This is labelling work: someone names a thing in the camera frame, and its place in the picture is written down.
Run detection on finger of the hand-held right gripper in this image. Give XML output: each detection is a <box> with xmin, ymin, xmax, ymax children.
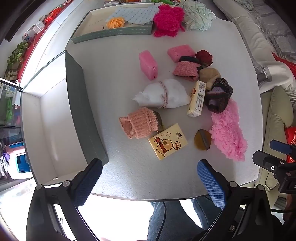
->
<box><xmin>253</xmin><ymin>151</ymin><xmax>284</xmax><ymax>173</ymax></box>
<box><xmin>270</xmin><ymin>139</ymin><xmax>296</xmax><ymax>155</ymax></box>

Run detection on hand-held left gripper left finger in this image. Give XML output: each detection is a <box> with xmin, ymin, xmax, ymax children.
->
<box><xmin>26</xmin><ymin>158</ymin><xmax>103</xmax><ymax>241</ymax></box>

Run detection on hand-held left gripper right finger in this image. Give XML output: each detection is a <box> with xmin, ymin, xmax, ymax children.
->
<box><xmin>192</xmin><ymin>159</ymin><xmax>274</xmax><ymax>241</ymax></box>

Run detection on brown round disc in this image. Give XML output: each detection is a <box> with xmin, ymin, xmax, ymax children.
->
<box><xmin>194</xmin><ymin>128</ymin><xmax>212</xmax><ymax>151</ymax></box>

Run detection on light pink fluffy cloth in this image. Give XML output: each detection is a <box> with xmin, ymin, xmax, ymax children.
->
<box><xmin>209</xmin><ymin>100</ymin><xmax>248</xmax><ymax>162</ymax></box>

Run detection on yellow cartoon tissue packet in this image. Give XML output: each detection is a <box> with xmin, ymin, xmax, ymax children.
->
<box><xmin>148</xmin><ymin>123</ymin><xmax>189</xmax><ymax>161</ymax></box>

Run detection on deep green storage box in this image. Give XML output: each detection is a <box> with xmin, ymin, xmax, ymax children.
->
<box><xmin>20</xmin><ymin>50</ymin><xmax>109</xmax><ymax>187</ymax></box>

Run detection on purple brown knit sock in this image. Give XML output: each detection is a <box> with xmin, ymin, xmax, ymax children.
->
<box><xmin>203</xmin><ymin>77</ymin><xmax>233</xmax><ymax>114</ymax></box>

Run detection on pink knit sock olive cuff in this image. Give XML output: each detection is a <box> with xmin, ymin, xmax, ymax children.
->
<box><xmin>119</xmin><ymin>107</ymin><xmax>164</xmax><ymax>139</ymax></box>

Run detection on beige knit sock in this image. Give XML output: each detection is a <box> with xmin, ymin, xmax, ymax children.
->
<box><xmin>198</xmin><ymin>67</ymin><xmax>221</xmax><ymax>91</ymax></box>

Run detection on white cloth bundle with string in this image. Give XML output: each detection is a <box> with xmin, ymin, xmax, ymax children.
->
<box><xmin>132</xmin><ymin>78</ymin><xmax>190</xmax><ymax>109</ymax></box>

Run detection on red bag white print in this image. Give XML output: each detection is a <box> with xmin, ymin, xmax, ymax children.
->
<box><xmin>284</xmin><ymin>126</ymin><xmax>296</xmax><ymax>164</ymax></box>

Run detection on beige sofa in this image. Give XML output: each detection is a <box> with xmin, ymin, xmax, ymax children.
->
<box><xmin>229</xmin><ymin>14</ymin><xmax>296</xmax><ymax>209</ymax></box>

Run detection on person's jeans legs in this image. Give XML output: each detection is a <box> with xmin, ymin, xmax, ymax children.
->
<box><xmin>146</xmin><ymin>197</ymin><xmax>222</xmax><ymax>241</ymax></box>

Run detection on red cloth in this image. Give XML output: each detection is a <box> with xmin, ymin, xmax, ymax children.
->
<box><xmin>272</xmin><ymin>52</ymin><xmax>296</xmax><ymax>78</ymax></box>

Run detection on cream tissue packet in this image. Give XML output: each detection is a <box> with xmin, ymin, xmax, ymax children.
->
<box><xmin>187</xmin><ymin>80</ymin><xmax>207</xmax><ymax>118</ymax></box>

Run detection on glass display cabinet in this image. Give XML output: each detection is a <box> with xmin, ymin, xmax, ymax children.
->
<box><xmin>0</xmin><ymin>77</ymin><xmax>23</xmax><ymax>144</ymax></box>

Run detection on dark red fabric rose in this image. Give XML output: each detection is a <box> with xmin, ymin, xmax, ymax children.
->
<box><xmin>195</xmin><ymin>50</ymin><xmax>213</xmax><ymax>67</ymax></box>

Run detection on pink knit sock dark cuff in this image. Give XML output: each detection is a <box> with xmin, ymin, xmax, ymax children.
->
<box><xmin>173</xmin><ymin>56</ymin><xmax>201</xmax><ymax>81</ymax></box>

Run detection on grey patterned blanket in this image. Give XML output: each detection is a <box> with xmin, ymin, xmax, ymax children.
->
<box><xmin>213</xmin><ymin>0</ymin><xmax>296</xmax><ymax>88</ymax></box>

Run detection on pink sponge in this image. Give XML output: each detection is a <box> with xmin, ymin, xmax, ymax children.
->
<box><xmin>139</xmin><ymin>51</ymin><xmax>158</xmax><ymax>81</ymax></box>
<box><xmin>167</xmin><ymin>45</ymin><xmax>196</xmax><ymax>63</ymax></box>

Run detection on green potted plant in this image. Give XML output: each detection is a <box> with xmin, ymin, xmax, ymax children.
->
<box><xmin>6</xmin><ymin>40</ymin><xmax>30</xmax><ymax>80</ymax></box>

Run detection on white mint ruffled cloth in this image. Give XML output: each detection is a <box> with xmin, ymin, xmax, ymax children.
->
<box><xmin>181</xmin><ymin>0</ymin><xmax>216</xmax><ymax>32</ymax></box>

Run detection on shallow green box lid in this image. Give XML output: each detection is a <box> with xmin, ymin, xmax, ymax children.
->
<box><xmin>70</xmin><ymin>5</ymin><xmax>160</xmax><ymax>44</ymax></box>

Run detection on orange fabric rose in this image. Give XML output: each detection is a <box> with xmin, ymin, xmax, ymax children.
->
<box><xmin>106</xmin><ymin>18</ymin><xmax>125</xmax><ymax>29</ymax></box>

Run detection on red counter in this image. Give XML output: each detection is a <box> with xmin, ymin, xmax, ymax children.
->
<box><xmin>16</xmin><ymin>0</ymin><xmax>77</xmax><ymax>81</ymax></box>

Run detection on clear plastic box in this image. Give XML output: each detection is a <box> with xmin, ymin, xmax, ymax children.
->
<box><xmin>32</xmin><ymin>20</ymin><xmax>46</xmax><ymax>33</ymax></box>

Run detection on hot pink fluffy cloth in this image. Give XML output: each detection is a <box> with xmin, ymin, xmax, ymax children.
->
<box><xmin>153</xmin><ymin>5</ymin><xmax>185</xmax><ymax>38</ymax></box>

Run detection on blue dotted cloth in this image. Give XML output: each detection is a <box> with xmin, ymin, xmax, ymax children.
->
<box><xmin>110</xmin><ymin>5</ymin><xmax>160</xmax><ymax>25</ymax></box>

